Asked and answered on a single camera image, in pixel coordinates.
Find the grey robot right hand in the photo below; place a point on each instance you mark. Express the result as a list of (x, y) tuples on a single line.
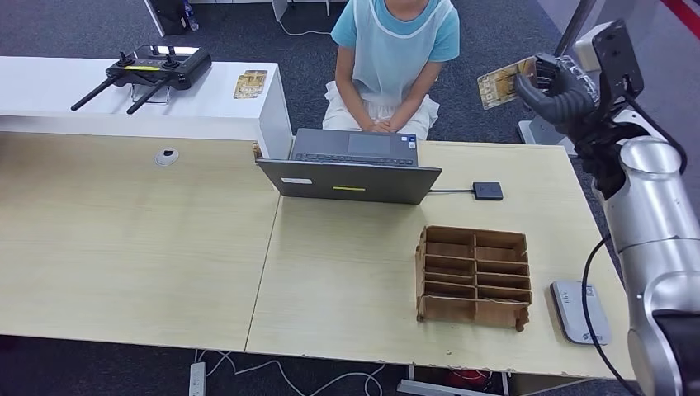
[(566, 95)]

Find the person's left hand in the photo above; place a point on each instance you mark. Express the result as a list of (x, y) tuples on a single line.
[(391, 127)]

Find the person's right hand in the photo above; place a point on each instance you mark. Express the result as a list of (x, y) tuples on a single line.
[(376, 128)]

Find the gold ID card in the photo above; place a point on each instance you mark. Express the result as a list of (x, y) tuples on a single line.
[(500, 84)]

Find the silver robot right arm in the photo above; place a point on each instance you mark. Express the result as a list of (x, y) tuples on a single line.
[(651, 207)]

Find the person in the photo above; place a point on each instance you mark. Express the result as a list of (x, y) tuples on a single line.
[(391, 49)]

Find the brown cardboard card organizer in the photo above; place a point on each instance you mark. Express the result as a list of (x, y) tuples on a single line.
[(473, 273)]

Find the white card reader pad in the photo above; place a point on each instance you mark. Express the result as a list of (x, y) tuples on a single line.
[(571, 311)]

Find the grey laptop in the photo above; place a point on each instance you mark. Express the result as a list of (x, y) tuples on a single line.
[(350, 186)]

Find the grey kiosk stand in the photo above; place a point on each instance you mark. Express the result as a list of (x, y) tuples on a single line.
[(645, 16)]

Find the small black square box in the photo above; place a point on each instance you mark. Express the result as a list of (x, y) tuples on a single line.
[(488, 190)]

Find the white table leg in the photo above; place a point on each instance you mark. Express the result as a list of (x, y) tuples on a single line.
[(279, 8)]

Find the plastic water bottle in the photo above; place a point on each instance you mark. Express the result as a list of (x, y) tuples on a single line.
[(191, 19)]

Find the black remote controller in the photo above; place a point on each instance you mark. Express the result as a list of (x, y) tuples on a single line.
[(164, 66)]

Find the black computer tower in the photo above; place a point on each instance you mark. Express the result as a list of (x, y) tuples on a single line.
[(164, 16)]

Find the red object under desk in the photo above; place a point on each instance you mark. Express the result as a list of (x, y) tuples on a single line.
[(467, 379)]

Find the white desk foot bar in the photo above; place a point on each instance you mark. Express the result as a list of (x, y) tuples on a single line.
[(437, 389)]

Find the white power strip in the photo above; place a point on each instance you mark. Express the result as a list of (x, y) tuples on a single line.
[(197, 380)]

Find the white counter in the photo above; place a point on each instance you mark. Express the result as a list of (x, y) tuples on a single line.
[(54, 87)]

